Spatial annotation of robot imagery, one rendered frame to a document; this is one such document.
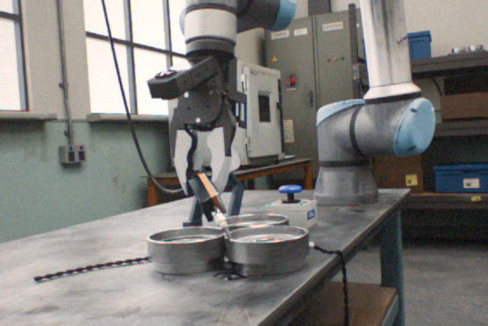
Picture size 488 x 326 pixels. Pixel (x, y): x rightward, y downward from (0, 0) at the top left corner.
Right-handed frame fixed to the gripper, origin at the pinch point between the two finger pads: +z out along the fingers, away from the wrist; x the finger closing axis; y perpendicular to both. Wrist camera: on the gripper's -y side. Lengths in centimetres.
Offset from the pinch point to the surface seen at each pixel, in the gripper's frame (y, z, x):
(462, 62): 331, -99, -19
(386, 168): 347, -23, 39
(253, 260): -6.5, 8.7, -11.2
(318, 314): 52, 28, 0
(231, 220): 9.2, 5.1, 0.1
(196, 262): -7.3, 9.4, -4.1
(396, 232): 74, 10, -14
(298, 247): -3.3, 7.2, -15.5
